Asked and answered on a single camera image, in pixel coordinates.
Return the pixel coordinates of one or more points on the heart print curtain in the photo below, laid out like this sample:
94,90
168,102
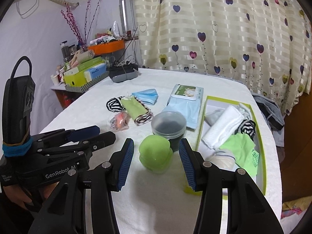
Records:
219,29

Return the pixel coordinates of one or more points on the lime green box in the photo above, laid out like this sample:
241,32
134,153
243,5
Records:
73,79

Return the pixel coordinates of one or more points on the clear packet with orange item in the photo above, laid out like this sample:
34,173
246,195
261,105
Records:
119,123

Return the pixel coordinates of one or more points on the zebra striped cloth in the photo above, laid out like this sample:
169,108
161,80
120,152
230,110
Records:
248,126
113,104

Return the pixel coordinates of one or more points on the orange tray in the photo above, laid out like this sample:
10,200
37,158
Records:
107,47

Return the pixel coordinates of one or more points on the white towel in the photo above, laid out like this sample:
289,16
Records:
224,126

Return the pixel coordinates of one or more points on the white and green socks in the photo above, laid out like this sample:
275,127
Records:
245,111

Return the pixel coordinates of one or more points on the blue face mask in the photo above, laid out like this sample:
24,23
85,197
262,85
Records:
145,96

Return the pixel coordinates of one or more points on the pink and beige packet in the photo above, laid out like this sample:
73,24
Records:
81,57

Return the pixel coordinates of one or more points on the green and white box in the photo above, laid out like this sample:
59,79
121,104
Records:
85,64

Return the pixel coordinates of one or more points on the green plastic jar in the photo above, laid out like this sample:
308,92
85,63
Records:
153,153

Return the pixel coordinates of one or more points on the blue tissue pack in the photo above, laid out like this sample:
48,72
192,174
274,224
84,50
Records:
96,72

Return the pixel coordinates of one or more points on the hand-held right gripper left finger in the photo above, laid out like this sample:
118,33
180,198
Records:
125,165

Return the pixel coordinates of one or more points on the metal window frame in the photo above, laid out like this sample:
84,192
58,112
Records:
126,12

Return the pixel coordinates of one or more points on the person's left hand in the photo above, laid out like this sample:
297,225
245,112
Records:
17,195

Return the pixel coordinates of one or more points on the green-rimmed cardboard box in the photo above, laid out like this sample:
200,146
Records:
212,103

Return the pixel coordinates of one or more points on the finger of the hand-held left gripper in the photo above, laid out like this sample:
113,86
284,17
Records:
84,131
103,139

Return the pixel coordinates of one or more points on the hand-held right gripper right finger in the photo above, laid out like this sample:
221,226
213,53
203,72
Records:
186,165

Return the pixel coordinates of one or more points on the wooden wardrobe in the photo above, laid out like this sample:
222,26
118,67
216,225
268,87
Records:
299,151

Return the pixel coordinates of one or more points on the olive green cloth striped trim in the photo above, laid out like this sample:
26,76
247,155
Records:
134,109

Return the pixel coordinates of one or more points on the grey denim garment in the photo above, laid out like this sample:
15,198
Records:
270,112

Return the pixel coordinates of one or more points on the wet wipes pack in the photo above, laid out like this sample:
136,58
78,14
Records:
186,92

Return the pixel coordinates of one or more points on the black and grey device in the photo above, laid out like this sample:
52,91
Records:
121,75

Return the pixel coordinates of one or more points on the purple dried flower branches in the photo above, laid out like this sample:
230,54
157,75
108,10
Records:
73,22

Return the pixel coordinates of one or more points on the dark jar with clear lid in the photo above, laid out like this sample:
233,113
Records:
168,126

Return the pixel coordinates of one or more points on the grey socks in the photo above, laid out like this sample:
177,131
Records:
214,117

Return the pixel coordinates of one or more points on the light blue plastic packet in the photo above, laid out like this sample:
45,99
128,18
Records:
182,113

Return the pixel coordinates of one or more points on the pile of toiletry tubes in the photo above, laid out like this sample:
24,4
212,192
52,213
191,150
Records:
104,37

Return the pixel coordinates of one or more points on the grey patterned tray box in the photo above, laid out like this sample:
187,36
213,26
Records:
80,89

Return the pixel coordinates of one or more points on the colourful printed cloth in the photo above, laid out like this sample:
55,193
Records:
293,212

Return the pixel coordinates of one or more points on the light green cloth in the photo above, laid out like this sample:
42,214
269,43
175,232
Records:
237,148

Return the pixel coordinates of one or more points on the dark bottle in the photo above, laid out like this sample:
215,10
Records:
64,51

